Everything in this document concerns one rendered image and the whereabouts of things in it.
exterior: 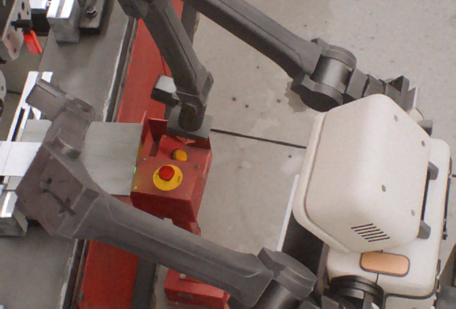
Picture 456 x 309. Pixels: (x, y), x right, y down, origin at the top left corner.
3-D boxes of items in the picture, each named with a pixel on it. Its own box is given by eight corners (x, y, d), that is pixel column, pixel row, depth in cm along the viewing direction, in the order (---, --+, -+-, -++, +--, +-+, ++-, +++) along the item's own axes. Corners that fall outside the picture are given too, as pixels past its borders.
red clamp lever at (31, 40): (43, 56, 148) (28, 24, 140) (24, 56, 148) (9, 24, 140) (45, 49, 149) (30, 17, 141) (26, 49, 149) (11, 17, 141)
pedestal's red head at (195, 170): (195, 223, 179) (187, 188, 164) (135, 213, 182) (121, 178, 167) (213, 157, 189) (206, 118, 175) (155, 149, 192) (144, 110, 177)
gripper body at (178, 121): (172, 108, 171) (175, 92, 165) (212, 120, 172) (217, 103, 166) (165, 130, 168) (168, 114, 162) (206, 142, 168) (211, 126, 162)
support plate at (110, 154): (129, 197, 146) (128, 195, 146) (7, 191, 149) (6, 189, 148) (143, 125, 156) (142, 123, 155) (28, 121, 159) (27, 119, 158)
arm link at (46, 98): (64, 150, 129) (89, 110, 128) (9, 116, 127) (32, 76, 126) (75, 139, 140) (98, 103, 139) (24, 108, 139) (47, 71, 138)
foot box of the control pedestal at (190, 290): (239, 318, 232) (237, 305, 222) (166, 305, 237) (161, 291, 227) (251, 262, 243) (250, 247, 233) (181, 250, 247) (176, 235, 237)
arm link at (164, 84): (197, 108, 151) (212, 74, 154) (147, 87, 152) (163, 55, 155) (193, 128, 162) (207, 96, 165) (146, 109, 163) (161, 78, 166)
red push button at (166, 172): (174, 187, 172) (172, 179, 169) (158, 184, 173) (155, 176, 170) (178, 172, 174) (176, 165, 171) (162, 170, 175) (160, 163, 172)
